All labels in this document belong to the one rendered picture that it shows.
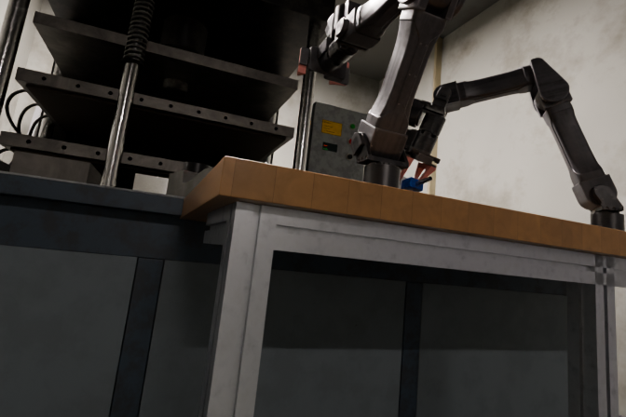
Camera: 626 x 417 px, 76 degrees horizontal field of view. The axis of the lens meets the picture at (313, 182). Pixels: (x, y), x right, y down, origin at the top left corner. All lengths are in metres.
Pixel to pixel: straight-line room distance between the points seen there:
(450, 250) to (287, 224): 0.23
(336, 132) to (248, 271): 1.64
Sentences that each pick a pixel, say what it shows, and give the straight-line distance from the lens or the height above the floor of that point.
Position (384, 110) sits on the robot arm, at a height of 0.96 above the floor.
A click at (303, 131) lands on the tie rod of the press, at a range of 1.81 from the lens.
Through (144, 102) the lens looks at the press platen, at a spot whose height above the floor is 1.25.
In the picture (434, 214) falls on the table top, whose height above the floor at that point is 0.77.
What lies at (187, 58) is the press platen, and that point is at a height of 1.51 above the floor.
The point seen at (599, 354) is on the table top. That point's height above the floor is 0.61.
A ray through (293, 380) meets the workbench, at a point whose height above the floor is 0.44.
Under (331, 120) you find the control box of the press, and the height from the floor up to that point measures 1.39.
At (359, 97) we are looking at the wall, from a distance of 4.67.
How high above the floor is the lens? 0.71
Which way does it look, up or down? 10 degrees up
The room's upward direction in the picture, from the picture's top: 6 degrees clockwise
